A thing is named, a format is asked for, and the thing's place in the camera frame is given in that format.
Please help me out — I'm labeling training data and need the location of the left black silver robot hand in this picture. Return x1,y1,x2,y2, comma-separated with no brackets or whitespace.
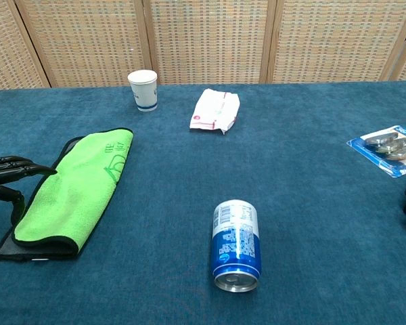
0,155,58,225

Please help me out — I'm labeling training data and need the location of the green and grey cloth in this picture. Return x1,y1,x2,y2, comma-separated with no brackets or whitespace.
0,127,135,265

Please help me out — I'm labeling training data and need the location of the white paper cup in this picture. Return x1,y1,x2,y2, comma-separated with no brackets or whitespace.
127,69,158,112

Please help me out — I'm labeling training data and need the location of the white tissue packet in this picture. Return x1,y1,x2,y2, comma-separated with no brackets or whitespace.
189,88,241,135

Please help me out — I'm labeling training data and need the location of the blue white drink can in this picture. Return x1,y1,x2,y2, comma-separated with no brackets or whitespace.
211,199,262,293

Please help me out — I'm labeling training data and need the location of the teal table cover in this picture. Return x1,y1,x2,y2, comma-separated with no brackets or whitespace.
0,80,406,325

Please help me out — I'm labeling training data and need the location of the blue blister pack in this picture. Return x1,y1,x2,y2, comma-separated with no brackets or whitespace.
346,125,406,179

